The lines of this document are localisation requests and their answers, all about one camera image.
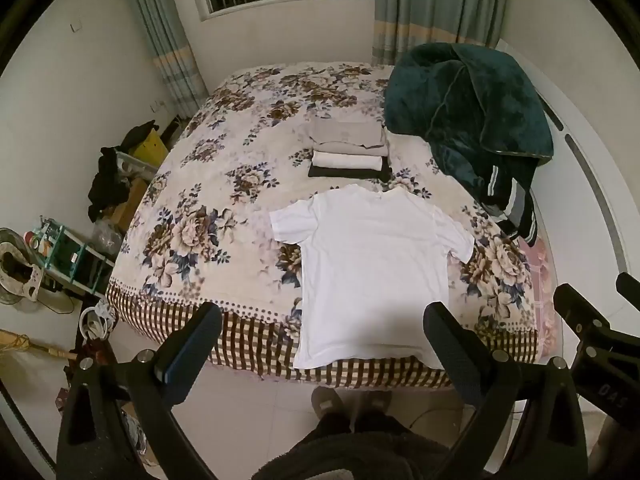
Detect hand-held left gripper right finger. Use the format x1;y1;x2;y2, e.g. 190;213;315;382
422;301;588;480

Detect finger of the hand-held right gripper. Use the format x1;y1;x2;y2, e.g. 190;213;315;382
615;272;640;311
553;282;627;361

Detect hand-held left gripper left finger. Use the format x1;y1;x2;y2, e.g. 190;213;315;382
56;301;223;480

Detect white t-shirt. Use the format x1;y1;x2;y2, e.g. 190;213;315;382
269;184;476;371

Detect pink bed sheet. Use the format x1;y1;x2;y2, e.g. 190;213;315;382
517;237;566;366

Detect grey slipper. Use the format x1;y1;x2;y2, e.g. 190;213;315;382
355;387;393;426
311;386;346;423

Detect white curved headboard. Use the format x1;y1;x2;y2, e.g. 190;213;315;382
492;40;633;281

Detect dark striped garment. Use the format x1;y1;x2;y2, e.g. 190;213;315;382
482;157;540;246

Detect person's dark fleece clothing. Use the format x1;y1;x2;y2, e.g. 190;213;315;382
250;405;453;480

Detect clear plastic bag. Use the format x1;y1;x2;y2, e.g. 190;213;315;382
92;217;126;261

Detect teal storage rack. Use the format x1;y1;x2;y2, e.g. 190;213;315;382
36;216;117;297

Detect straw broom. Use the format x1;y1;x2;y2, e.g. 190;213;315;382
0;329;80;362

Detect cardboard box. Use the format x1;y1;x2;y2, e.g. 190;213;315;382
109;177;148;233

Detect bed with floral bedspread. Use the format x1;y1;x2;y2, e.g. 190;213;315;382
106;62;551;390

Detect electric fan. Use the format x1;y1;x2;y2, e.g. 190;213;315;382
0;227;48;307

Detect black clothing heap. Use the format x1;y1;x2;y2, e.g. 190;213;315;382
87;120;158;223

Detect folded black garment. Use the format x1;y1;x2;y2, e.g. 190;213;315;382
307;162;391;181

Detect yellow box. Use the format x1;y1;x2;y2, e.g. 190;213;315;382
127;129;173;170

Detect folded white garment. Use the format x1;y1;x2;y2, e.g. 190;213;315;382
311;151;383;171

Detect dark green plush blanket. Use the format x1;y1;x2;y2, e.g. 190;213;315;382
383;42;555;211

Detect folded beige garment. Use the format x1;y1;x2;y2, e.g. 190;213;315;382
307;117;390;157

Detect grey-blue curtain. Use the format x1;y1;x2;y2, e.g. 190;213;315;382
372;0;511;66
120;0;210;121

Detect white cable bundle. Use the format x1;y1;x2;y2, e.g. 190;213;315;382
79;300;117;343

